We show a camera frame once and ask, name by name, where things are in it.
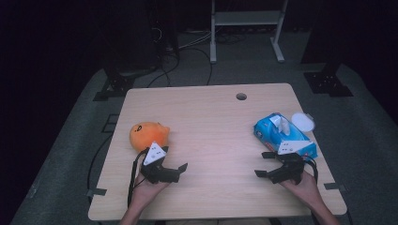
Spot black tape strip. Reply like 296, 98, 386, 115
323, 182, 349, 192
86, 187, 108, 198

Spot black floor cable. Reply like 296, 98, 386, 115
187, 46, 214, 86
146, 46, 181, 88
86, 133, 115, 191

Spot black floor tape outline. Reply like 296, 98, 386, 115
101, 113, 120, 134

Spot blue wet wipe pack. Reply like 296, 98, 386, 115
253, 112, 318, 162

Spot white metal stand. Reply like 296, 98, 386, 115
209, 0, 289, 65

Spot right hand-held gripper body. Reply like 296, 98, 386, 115
268, 140, 311, 185

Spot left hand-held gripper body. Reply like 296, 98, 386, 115
140, 142, 181, 185

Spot hand-held gripper cable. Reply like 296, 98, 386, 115
127, 147, 148, 208
303, 155, 320, 184

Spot right hand-held gripper cable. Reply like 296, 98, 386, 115
303, 155, 320, 184

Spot person's left hand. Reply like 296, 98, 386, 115
132, 173, 171, 204

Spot left hand-held gripper cable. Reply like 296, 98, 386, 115
127, 147, 148, 208

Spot orange plush toy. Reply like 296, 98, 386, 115
129, 121, 171, 154

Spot white round lid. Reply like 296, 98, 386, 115
290, 112, 315, 133

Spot black stand base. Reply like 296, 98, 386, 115
93, 67, 158, 102
301, 55, 355, 98

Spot white floor cables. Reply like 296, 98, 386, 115
178, 30, 214, 51

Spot white wet wipe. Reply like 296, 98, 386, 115
279, 117, 292, 137

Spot person's right hand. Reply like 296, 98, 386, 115
280, 172, 324, 210

